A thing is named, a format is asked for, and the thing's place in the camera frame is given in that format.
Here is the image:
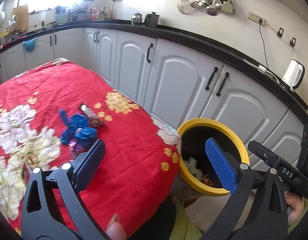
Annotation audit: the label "purple candy wrapper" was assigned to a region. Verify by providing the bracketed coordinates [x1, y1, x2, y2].
[69, 139, 85, 161]

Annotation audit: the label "blue plastic bag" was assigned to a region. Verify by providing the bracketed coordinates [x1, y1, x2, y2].
[59, 109, 98, 149]

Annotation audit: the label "yellow rimmed trash bin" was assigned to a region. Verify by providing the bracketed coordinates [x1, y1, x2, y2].
[177, 118, 249, 197]

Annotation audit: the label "right hand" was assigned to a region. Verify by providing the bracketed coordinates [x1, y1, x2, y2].
[285, 191, 305, 225]

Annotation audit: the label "left hand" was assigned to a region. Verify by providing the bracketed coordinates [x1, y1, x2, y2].
[106, 213, 127, 240]

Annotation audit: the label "red floral tablecloth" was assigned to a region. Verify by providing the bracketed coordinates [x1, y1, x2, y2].
[0, 59, 180, 237]

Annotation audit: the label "white electric kettle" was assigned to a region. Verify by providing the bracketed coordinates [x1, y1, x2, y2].
[282, 59, 305, 92]

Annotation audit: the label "white lower cabinets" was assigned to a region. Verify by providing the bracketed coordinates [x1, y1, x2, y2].
[0, 28, 304, 164]

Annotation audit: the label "blue hanging bin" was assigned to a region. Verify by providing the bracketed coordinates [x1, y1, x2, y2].
[22, 38, 37, 53]

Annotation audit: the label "black countertop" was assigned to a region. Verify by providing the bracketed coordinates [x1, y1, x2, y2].
[0, 20, 308, 124]

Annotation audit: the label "green spatula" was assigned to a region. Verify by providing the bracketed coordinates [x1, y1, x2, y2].
[221, 0, 234, 14]

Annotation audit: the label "dark round ladle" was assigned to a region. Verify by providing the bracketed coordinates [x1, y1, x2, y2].
[206, 0, 217, 16]

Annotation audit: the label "wooden cutting board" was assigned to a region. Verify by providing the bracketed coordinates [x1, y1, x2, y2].
[12, 4, 29, 33]

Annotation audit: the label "condiment bottles group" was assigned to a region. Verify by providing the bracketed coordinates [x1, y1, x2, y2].
[89, 6, 111, 21]

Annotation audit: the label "steel teapot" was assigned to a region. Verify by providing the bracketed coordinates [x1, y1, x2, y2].
[131, 12, 142, 25]

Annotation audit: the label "dark green enamel pot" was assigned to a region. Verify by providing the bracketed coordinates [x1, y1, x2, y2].
[144, 12, 160, 28]

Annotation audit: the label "white charger cable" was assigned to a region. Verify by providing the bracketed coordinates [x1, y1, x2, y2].
[243, 58, 281, 86]

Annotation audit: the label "black wall hook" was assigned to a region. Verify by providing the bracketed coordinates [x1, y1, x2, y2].
[277, 27, 284, 38]
[289, 37, 296, 48]

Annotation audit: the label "black power cable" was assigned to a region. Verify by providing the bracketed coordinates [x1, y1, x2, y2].
[258, 21, 269, 69]

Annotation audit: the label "wall power strip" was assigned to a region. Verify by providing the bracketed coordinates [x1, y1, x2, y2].
[248, 12, 266, 26]

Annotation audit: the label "wire mesh skimmer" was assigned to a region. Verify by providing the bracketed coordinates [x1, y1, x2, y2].
[177, 0, 194, 15]

